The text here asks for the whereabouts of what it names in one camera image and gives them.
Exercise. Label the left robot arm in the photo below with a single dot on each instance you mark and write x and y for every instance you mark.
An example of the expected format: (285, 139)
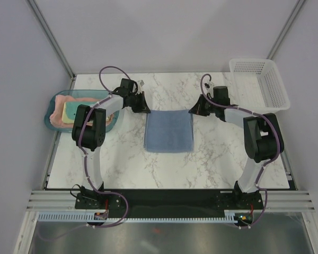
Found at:
(89, 129)

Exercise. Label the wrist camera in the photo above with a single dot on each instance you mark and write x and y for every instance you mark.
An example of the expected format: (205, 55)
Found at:
(208, 88)
(140, 84)

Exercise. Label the white perforated plastic basket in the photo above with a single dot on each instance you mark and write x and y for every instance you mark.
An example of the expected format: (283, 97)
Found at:
(258, 85)

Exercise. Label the right aluminium frame post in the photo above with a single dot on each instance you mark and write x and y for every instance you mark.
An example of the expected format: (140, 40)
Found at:
(298, 7)

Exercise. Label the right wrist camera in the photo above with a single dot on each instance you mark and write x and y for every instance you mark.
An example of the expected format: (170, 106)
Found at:
(208, 88)

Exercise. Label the pink towel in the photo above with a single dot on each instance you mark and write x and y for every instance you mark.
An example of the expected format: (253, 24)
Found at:
(56, 115)

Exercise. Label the blue patterned towel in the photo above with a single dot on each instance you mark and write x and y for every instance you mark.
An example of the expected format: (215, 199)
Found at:
(169, 132)

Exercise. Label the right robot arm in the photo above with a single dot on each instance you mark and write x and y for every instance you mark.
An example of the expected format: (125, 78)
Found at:
(263, 142)

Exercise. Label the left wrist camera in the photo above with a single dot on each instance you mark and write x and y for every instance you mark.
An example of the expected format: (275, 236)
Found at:
(140, 84)

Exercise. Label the white slotted cable duct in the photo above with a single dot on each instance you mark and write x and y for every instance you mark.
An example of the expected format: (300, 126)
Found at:
(95, 217)

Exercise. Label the teal plastic tray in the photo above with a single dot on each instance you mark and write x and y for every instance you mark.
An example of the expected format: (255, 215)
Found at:
(98, 94)

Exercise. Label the green yellow towel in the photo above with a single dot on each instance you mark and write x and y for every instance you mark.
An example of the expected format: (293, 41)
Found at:
(70, 109)

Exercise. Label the aluminium frame post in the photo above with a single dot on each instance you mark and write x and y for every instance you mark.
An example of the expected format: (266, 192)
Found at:
(33, 5)
(298, 7)

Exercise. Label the left aluminium frame post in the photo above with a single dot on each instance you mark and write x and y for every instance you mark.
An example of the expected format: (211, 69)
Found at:
(33, 5)

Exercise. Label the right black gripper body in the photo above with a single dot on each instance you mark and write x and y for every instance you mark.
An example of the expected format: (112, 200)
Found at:
(207, 107)

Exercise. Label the aluminium rail bar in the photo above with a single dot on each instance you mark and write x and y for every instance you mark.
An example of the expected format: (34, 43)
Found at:
(278, 201)

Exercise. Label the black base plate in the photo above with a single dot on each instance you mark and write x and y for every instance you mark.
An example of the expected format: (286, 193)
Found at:
(181, 203)

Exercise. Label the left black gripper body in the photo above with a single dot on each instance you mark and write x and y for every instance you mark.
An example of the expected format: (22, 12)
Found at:
(137, 103)

